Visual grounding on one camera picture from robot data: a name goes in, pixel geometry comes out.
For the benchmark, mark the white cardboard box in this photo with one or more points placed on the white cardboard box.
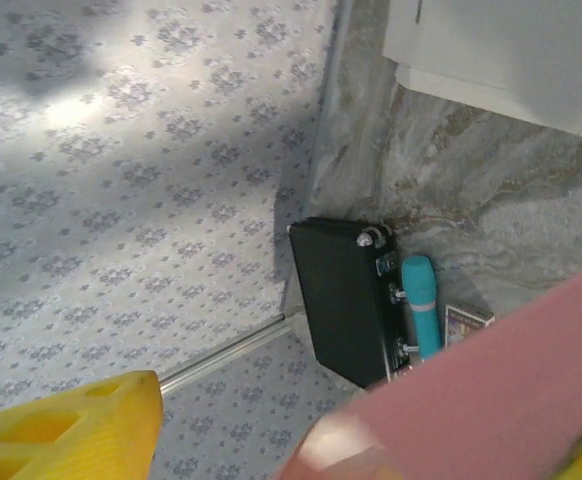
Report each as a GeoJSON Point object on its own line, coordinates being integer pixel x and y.
{"type": "Point", "coordinates": [496, 45]}

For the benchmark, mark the teal toy microphone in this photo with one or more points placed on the teal toy microphone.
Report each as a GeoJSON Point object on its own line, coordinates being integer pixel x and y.
{"type": "Point", "coordinates": [421, 290]}

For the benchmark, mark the aluminium frame post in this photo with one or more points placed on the aluminium frame post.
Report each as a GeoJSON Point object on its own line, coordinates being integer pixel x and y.
{"type": "Point", "coordinates": [221, 352]}

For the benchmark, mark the black ribbed metal case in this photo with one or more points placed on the black ribbed metal case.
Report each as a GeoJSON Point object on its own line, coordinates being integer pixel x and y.
{"type": "Point", "coordinates": [341, 300]}

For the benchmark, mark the pink paper box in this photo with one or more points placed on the pink paper box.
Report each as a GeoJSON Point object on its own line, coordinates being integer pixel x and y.
{"type": "Point", "coordinates": [471, 390]}

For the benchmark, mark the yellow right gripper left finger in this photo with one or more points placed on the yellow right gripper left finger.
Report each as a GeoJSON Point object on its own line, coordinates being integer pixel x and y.
{"type": "Point", "coordinates": [71, 435]}

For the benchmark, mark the printed booklet with Chinese text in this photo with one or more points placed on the printed booklet with Chinese text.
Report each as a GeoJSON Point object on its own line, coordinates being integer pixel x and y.
{"type": "Point", "coordinates": [466, 322]}

